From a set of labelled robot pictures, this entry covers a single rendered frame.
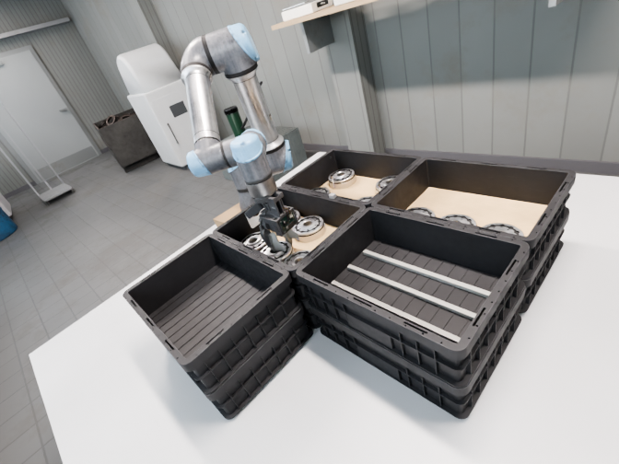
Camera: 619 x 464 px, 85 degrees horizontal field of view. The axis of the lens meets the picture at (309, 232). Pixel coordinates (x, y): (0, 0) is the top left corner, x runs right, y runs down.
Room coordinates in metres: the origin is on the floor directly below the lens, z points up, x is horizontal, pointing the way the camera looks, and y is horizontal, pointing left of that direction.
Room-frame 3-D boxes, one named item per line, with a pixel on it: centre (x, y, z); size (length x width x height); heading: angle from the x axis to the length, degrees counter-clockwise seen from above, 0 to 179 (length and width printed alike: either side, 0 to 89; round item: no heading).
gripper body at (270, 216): (0.84, 0.07, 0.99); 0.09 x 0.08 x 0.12; 39
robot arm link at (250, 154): (0.85, 0.08, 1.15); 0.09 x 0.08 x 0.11; 175
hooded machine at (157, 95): (5.20, 1.30, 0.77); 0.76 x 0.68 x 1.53; 36
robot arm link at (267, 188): (0.85, 0.08, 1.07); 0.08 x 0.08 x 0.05
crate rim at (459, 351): (0.55, -0.17, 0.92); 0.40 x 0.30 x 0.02; 35
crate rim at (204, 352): (0.71, 0.31, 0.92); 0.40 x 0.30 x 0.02; 35
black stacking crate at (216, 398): (0.71, 0.31, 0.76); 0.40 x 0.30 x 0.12; 35
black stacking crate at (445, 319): (0.55, -0.17, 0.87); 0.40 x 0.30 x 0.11; 35
